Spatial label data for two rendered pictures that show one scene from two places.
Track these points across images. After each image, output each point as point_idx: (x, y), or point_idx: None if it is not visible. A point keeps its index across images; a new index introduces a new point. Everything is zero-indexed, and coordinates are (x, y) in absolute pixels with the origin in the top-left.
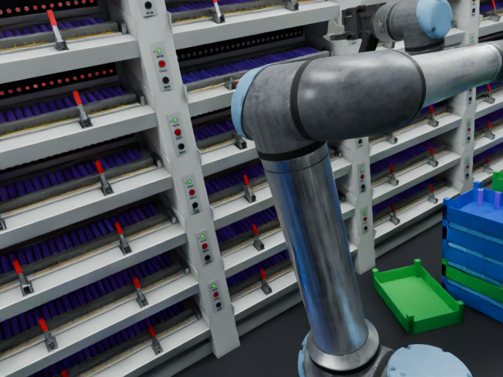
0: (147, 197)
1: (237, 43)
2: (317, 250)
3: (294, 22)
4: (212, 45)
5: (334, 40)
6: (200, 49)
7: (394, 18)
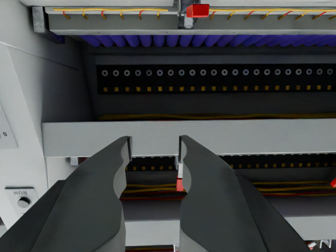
0: None
1: (246, 76)
2: None
3: (190, 132)
4: (295, 80)
5: (287, 226)
6: (317, 76)
7: None
